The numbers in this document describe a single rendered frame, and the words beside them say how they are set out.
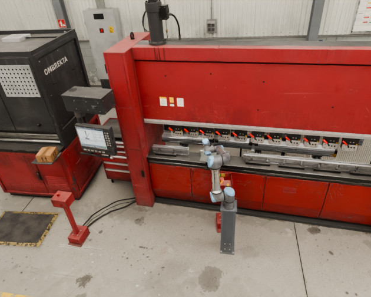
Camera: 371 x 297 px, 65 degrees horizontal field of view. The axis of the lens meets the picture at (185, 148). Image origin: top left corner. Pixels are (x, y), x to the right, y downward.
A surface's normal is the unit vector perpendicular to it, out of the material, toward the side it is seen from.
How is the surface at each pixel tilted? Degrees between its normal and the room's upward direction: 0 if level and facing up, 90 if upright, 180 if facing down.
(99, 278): 0
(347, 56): 90
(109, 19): 90
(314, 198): 90
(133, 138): 90
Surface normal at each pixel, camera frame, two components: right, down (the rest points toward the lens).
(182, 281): -0.06, -0.82
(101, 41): -0.16, 0.58
